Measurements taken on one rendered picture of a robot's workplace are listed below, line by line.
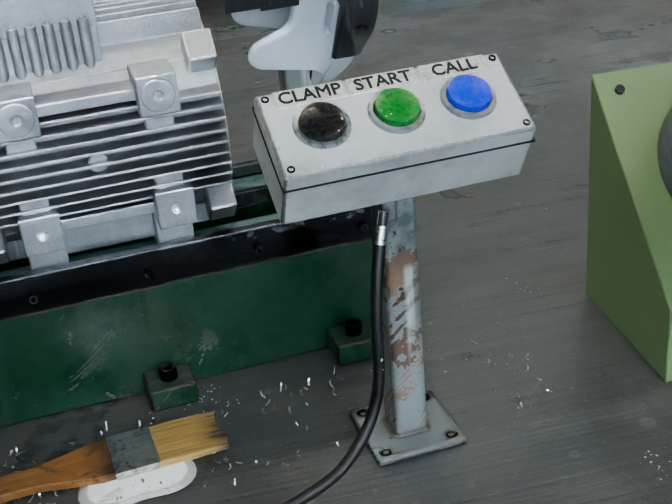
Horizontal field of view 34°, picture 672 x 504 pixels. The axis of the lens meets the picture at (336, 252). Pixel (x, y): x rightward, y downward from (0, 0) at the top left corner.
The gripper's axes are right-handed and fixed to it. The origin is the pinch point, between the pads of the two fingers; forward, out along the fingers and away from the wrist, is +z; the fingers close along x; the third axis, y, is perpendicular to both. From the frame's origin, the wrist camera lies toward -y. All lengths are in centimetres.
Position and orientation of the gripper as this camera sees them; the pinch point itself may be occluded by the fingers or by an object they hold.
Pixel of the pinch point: (328, 62)
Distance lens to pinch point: 64.7
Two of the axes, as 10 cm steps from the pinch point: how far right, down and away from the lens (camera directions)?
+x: 3.1, 8.0, -5.1
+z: -0.8, 5.6, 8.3
